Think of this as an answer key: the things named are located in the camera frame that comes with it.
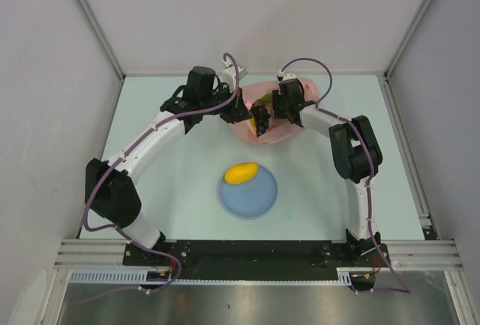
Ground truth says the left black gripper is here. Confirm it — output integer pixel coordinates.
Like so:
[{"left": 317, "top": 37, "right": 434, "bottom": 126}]
[{"left": 200, "top": 84, "right": 252, "bottom": 125}]

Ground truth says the pink plastic bag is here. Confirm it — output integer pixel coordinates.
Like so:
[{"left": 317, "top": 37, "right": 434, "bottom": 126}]
[{"left": 229, "top": 77, "right": 320, "bottom": 145}]

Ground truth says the yellow fake mango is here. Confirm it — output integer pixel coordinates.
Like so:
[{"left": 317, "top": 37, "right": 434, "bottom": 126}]
[{"left": 223, "top": 162, "right": 260, "bottom": 185}]

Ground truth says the green fake fruit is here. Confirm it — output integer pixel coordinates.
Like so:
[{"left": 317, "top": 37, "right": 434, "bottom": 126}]
[{"left": 259, "top": 93, "right": 273, "bottom": 104}]

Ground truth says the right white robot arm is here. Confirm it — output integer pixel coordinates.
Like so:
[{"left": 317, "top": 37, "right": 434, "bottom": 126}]
[{"left": 272, "top": 78, "right": 383, "bottom": 266}]

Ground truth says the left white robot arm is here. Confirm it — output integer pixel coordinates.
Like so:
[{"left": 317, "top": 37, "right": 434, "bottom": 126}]
[{"left": 85, "top": 62, "right": 251, "bottom": 265}]

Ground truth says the black fake grape bunch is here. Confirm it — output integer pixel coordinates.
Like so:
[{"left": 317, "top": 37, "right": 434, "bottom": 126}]
[{"left": 250, "top": 101, "right": 272, "bottom": 137}]

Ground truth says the yellow fake lemon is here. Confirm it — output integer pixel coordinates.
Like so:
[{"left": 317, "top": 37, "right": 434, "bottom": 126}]
[{"left": 249, "top": 118, "right": 257, "bottom": 134}]

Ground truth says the blue plastic plate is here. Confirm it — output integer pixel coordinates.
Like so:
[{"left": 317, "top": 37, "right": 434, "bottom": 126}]
[{"left": 217, "top": 163, "right": 278, "bottom": 218}]

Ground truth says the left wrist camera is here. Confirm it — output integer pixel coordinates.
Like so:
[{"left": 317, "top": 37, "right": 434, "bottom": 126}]
[{"left": 220, "top": 59, "right": 248, "bottom": 92}]

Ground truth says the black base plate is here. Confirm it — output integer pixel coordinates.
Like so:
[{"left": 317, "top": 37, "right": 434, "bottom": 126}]
[{"left": 122, "top": 239, "right": 391, "bottom": 281}]

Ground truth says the white cable duct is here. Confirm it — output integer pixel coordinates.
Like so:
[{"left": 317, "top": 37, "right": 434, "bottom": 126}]
[{"left": 69, "top": 266, "right": 376, "bottom": 287}]

